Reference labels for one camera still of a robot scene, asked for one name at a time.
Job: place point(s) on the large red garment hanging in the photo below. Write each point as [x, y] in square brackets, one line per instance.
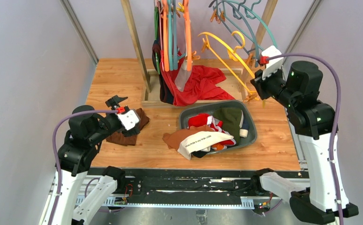
[201, 85]

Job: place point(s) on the teal plastic clip hanger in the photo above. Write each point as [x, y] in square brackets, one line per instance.
[256, 14]

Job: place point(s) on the dark green underwear in basin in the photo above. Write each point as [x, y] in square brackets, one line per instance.
[233, 121]

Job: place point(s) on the grey plastic basin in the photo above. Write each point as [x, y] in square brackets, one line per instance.
[210, 108]

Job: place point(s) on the yellow plastic clip hanger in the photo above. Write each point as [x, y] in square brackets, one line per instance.
[233, 55]

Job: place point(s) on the dark navy garment hanging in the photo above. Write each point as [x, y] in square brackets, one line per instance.
[156, 56]

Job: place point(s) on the blue-grey plastic clip hanger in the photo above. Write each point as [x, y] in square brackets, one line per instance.
[223, 15]

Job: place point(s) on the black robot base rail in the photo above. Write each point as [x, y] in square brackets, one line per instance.
[195, 189]

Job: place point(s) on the brown underwear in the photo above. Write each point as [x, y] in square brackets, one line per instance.
[195, 139]

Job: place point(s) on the wooden clothes rack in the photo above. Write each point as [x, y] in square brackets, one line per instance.
[143, 49]

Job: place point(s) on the orange underwear in basin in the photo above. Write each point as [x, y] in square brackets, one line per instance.
[218, 147]

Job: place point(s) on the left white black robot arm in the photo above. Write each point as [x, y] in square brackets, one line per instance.
[76, 140]

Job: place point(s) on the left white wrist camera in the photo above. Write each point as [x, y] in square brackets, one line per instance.
[129, 119]

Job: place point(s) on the black underwear cream waistband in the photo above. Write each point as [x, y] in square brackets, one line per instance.
[201, 154]

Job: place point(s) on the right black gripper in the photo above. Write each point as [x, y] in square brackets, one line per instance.
[260, 85]

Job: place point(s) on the brown cloth on table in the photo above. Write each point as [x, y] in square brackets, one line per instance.
[120, 139]

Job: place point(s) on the teal plastic hanger pair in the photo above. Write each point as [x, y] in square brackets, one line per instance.
[173, 50]

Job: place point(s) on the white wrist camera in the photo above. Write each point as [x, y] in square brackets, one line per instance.
[129, 119]
[271, 59]

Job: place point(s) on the red underwear white trim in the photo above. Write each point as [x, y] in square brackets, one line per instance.
[215, 124]

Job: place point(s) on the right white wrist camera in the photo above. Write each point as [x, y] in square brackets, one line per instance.
[271, 59]

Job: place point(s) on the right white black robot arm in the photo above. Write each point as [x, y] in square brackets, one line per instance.
[313, 121]

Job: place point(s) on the orange plastic hanger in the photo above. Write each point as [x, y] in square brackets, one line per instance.
[165, 35]
[189, 53]

